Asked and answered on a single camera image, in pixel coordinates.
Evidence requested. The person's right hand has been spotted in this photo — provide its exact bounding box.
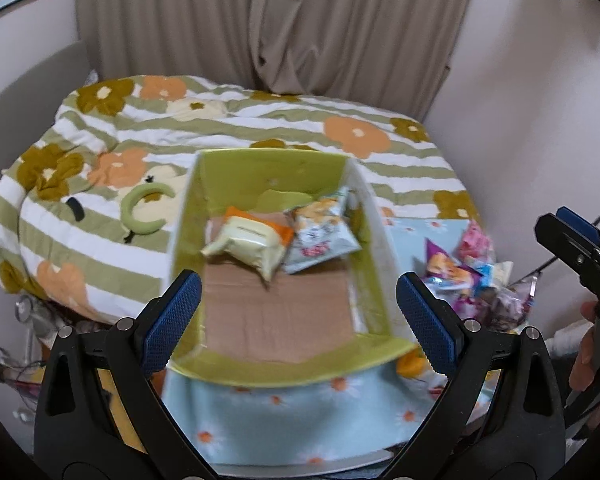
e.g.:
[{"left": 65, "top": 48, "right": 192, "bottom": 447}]
[{"left": 569, "top": 301, "right": 600, "bottom": 392}]

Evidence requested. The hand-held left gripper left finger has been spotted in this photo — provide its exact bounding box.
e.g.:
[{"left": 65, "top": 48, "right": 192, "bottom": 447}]
[{"left": 32, "top": 270, "right": 216, "bottom": 480}]

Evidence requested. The grey headboard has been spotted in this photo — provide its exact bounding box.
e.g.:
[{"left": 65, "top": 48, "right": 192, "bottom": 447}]
[{"left": 0, "top": 40, "right": 98, "bottom": 253}]

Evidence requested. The heap of assorted snack packets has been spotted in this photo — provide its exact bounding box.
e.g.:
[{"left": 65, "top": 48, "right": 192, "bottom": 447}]
[{"left": 422, "top": 220, "right": 538, "bottom": 333}]

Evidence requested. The pale yellow snack packet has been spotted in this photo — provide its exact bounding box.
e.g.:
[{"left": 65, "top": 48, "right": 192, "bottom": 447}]
[{"left": 200, "top": 215, "right": 288, "bottom": 282}]

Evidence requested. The black cable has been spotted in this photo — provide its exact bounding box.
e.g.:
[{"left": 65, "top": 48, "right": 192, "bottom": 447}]
[{"left": 510, "top": 200, "right": 600, "bottom": 282}]

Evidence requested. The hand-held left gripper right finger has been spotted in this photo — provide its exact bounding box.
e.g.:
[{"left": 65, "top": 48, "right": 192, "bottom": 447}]
[{"left": 380, "top": 271, "right": 567, "bottom": 480}]

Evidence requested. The beige curtain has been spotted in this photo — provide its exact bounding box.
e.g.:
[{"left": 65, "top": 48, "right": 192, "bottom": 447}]
[{"left": 75, "top": 0, "right": 481, "bottom": 121}]

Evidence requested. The small white appliance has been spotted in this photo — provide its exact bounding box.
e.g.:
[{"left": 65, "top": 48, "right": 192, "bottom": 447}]
[{"left": 14, "top": 294, "right": 57, "bottom": 342}]

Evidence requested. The floral striped quilt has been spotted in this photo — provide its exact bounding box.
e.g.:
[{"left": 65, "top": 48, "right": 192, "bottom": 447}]
[{"left": 0, "top": 75, "right": 481, "bottom": 326}]

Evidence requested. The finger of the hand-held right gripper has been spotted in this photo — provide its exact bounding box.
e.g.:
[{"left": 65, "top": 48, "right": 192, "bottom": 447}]
[
  {"left": 534, "top": 212, "right": 600, "bottom": 307},
  {"left": 555, "top": 207, "right": 600, "bottom": 267}
]

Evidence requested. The light blue cartoon snack packet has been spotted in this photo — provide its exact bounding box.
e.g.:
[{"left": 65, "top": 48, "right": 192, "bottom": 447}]
[{"left": 282, "top": 187, "right": 362, "bottom": 276}]

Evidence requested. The light blue daisy tablecloth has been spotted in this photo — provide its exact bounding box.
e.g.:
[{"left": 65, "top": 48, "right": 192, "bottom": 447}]
[{"left": 162, "top": 217, "right": 487, "bottom": 467}]

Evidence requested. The green cardboard box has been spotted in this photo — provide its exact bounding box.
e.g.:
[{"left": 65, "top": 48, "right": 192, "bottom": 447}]
[{"left": 165, "top": 147, "right": 418, "bottom": 391}]

